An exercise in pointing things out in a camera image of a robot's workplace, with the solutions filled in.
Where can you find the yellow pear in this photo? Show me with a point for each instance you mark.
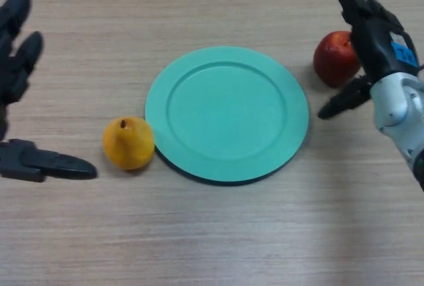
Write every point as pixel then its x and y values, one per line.
pixel 129 145

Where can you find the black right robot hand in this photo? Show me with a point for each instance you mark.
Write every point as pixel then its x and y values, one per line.
pixel 377 41

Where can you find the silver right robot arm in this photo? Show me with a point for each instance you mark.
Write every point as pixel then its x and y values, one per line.
pixel 397 107

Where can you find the green round plate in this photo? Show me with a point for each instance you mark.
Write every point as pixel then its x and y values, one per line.
pixel 227 115

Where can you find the red apple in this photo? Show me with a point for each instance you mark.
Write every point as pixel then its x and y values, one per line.
pixel 333 61

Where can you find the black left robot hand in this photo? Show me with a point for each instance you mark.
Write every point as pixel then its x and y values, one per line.
pixel 10 77

